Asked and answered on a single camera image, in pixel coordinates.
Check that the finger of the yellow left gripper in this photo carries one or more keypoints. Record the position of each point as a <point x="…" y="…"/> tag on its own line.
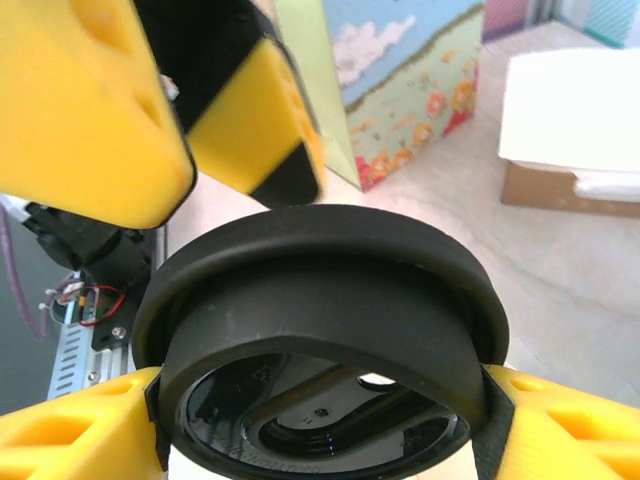
<point x="75" y="100"/>
<point x="255" y="125"/>

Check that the white paper napkin stack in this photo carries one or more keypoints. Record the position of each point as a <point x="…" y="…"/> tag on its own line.
<point x="575" y="110"/>

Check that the printed paper gift bag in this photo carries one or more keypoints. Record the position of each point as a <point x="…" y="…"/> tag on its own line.
<point x="400" y="100"/>

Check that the aluminium mounting rail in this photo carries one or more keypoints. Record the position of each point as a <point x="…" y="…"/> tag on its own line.
<point x="115" y="362"/>

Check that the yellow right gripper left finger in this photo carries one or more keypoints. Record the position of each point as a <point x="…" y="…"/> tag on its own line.
<point x="65" y="440"/>

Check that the black plastic cup lid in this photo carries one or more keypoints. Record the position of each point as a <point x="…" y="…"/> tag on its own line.
<point x="320" y="280"/>

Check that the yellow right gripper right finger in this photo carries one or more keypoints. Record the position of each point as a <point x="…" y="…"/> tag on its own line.
<point x="575" y="440"/>

